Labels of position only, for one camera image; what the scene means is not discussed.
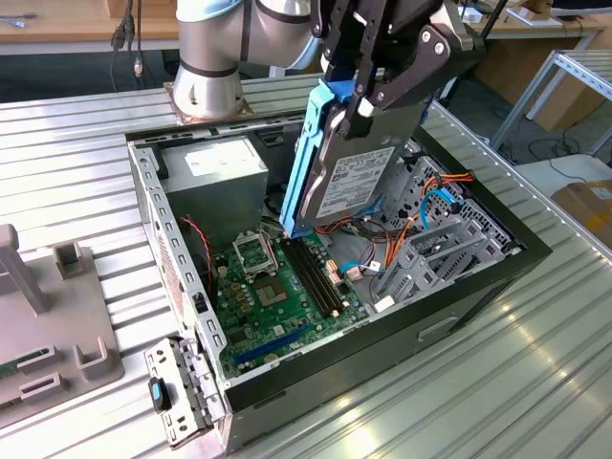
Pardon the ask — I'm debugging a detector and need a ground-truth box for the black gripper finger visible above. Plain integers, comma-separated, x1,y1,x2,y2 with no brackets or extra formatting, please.
322,0,355,80
337,0,487,141

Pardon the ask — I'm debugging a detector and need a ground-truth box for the hard disk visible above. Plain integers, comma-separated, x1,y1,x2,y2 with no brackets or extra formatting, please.
278,78,429,240

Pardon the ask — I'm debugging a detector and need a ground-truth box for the grey metal disk bay cage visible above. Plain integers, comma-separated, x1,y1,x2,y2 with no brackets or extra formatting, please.
368,155,523,315

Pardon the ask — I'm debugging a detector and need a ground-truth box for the thin black pole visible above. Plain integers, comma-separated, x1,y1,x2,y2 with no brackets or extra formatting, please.
477,0,509,42

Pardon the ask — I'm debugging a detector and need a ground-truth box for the large brown cardboard box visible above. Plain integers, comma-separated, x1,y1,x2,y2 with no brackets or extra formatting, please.
475,37,597,134

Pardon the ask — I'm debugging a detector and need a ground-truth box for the grey power supply unit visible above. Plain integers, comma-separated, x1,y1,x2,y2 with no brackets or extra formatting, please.
159,135,271,254

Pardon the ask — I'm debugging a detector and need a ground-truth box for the cardboard box with label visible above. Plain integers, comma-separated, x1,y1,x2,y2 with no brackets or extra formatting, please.
551,179,612,250

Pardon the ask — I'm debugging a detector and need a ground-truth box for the black RAM slot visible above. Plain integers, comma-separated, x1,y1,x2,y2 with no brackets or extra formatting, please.
299,236,350,310
293,237,344,313
280,238,336,319
286,238,339,317

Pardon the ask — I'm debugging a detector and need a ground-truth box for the long wooden desk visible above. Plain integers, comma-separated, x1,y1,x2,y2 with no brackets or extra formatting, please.
0,0,608,55

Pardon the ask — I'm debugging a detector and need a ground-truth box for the green motherboard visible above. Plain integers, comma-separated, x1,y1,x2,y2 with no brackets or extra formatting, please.
209,228,373,383

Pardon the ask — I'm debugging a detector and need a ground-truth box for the black open PC case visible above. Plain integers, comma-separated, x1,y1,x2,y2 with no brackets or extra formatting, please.
124,98,554,453

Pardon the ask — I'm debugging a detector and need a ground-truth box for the blue expansion slot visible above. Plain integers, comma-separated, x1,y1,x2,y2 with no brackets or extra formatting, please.
236,323,313,365

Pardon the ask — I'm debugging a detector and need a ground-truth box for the grey parts rack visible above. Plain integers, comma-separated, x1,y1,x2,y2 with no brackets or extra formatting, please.
0,223,126,425

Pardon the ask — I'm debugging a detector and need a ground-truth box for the black latch with blue stripe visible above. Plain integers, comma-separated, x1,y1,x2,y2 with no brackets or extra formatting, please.
147,376,174,413

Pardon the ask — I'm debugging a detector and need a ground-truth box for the grey metal shelf frame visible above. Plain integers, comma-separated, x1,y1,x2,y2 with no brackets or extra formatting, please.
490,47,612,157

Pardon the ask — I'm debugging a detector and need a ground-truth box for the orange yellow power wire bundle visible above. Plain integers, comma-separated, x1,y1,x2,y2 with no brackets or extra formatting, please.
313,217,358,239

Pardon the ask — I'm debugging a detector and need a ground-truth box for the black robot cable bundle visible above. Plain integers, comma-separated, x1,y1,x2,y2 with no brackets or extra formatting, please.
109,0,144,92

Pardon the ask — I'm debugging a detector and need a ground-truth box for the light blue data wire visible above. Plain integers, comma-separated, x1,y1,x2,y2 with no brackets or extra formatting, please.
340,259,383,284

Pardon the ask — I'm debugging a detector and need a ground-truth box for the metal socket cover frame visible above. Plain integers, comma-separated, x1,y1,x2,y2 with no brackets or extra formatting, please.
231,230,278,280

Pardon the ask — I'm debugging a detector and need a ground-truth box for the red black twisted fan wire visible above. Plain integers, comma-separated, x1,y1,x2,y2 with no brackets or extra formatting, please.
178,214,215,288

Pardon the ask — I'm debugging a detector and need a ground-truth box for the grey card retainer bracket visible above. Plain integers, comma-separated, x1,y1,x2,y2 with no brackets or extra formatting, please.
144,337,227,449

